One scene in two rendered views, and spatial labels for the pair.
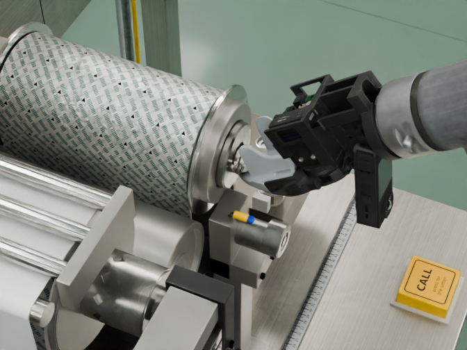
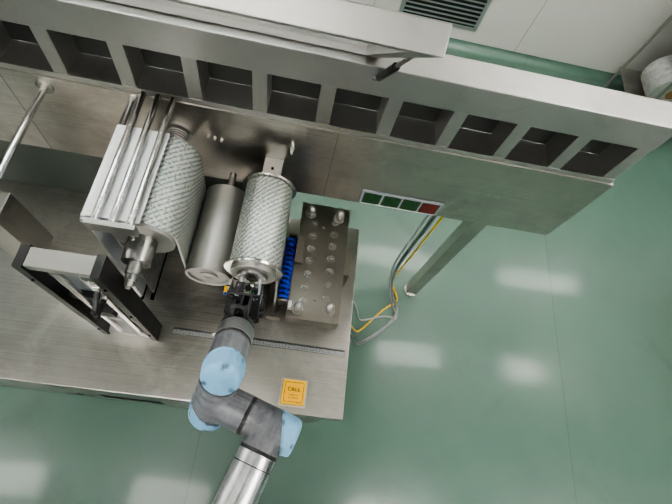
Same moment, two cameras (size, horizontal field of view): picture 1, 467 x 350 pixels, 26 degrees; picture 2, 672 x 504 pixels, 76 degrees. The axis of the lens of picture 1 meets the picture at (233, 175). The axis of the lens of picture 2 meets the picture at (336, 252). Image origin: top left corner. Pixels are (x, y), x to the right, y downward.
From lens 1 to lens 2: 0.78 m
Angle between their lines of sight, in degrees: 31
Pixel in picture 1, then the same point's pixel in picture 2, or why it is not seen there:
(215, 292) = (94, 272)
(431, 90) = (222, 335)
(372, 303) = (280, 370)
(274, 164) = not seen: hidden behind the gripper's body
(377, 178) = not seen: hidden behind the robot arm
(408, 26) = (560, 373)
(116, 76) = (262, 217)
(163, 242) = (204, 263)
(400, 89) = (231, 323)
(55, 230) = (111, 210)
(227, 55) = (498, 289)
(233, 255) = not seen: hidden behind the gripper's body
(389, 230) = (321, 369)
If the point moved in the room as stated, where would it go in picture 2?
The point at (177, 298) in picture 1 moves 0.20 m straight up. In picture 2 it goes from (90, 260) to (44, 209)
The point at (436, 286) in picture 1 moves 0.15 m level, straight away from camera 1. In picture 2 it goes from (291, 395) to (341, 397)
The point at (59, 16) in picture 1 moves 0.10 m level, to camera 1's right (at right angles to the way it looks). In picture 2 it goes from (335, 192) to (346, 220)
